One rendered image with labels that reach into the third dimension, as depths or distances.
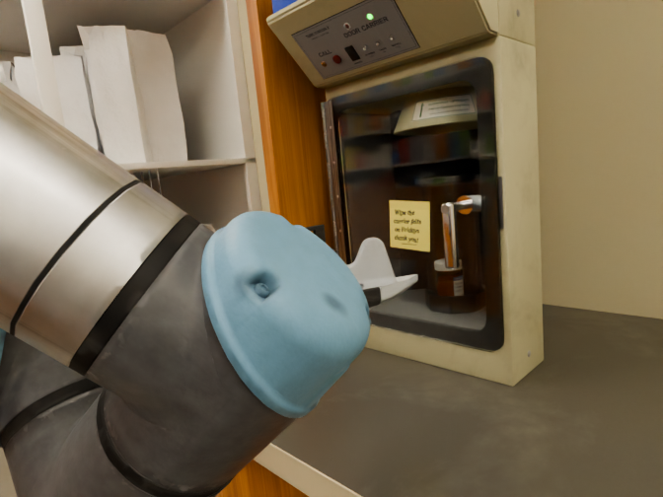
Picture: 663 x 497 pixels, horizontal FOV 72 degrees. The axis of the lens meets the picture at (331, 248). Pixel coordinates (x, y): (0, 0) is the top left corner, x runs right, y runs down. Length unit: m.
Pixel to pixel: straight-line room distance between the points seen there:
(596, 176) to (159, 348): 0.96
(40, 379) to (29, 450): 0.03
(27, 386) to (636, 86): 1.00
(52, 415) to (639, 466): 0.52
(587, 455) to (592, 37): 0.77
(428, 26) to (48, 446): 0.59
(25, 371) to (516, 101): 0.61
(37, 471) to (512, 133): 0.60
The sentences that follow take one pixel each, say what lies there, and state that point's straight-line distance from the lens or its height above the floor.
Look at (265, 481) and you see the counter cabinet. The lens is 0.73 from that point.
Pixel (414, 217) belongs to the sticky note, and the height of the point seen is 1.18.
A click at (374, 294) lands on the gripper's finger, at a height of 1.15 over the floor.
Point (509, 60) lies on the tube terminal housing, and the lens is 0.68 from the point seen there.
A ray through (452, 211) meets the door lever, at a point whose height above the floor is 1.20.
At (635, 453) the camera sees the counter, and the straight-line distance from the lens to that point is 0.61.
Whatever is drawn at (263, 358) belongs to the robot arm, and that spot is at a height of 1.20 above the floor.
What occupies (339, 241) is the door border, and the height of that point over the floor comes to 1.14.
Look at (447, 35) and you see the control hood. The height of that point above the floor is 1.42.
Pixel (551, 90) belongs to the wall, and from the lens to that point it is 1.09.
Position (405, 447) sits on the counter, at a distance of 0.58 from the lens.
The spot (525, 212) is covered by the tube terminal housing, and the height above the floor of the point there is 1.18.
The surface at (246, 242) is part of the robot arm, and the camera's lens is 0.16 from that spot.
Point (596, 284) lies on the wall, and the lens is 1.09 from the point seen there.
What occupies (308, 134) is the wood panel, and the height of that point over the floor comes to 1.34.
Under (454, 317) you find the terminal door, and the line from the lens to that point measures 0.70.
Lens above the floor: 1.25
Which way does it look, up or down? 9 degrees down
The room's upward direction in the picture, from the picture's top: 6 degrees counter-clockwise
